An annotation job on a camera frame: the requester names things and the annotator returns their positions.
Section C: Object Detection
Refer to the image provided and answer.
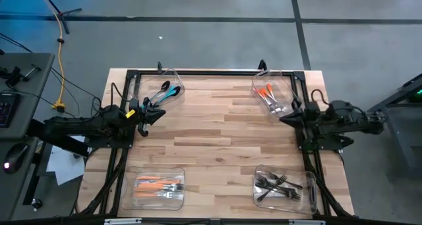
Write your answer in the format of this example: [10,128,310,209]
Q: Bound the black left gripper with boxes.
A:
[127,106,167,137]

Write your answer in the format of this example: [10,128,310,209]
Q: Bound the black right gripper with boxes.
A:
[279,98,326,129]

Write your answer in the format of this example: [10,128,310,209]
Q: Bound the teal-handled spoon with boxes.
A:
[153,90,177,106]
[154,85,181,106]

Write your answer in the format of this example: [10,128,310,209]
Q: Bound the clear plastic bin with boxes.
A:
[251,69,299,119]
[127,69,186,113]
[120,166,187,212]
[252,164,317,216]

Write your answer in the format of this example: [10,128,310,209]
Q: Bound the white paper sheets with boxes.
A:
[45,135,86,186]

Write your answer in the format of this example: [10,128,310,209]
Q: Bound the dark metal side table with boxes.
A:
[362,72,422,179]

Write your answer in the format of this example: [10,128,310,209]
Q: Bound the black support beam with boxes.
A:
[26,119,90,157]

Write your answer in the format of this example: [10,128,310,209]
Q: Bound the grey desk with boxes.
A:
[0,52,56,221]

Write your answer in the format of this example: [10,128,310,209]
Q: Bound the black tripod stand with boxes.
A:
[36,0,83,35]

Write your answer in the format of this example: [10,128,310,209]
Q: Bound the black computer mouse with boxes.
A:
[2,143,30,175]

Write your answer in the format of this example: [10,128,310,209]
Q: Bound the black keyboard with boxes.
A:
[0,92,20,129]

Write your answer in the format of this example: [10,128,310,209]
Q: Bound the black aluminium frame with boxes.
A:
[75,68,355,225]

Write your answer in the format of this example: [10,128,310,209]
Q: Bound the yellow cable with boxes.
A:
[32,0,67,112]

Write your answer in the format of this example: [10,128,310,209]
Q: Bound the silver metal bracket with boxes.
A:
[104,218,142,225]
[288,219,326,225]

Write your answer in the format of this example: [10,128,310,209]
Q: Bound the black desk mount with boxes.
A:
[0,63,43,87]

